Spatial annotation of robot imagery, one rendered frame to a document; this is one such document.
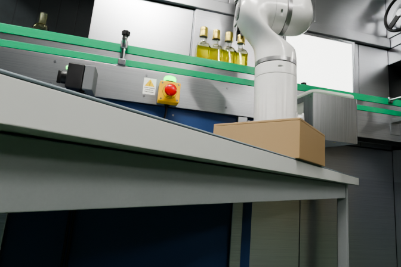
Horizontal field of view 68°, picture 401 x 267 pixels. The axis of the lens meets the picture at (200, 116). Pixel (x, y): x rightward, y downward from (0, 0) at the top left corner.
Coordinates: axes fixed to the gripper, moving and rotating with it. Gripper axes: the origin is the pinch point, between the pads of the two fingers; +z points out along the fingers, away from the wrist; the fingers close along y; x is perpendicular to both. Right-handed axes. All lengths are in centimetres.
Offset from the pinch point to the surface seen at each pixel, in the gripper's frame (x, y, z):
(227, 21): -3.7, -12.1, -12.2
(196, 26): -18.7, -12.0, -6.4
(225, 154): -29, 78, 61
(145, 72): -40, 16, 30
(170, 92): -32, 26, 38
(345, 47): 65, -13, -12
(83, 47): -62, 14, 24
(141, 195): -39, 82, 67
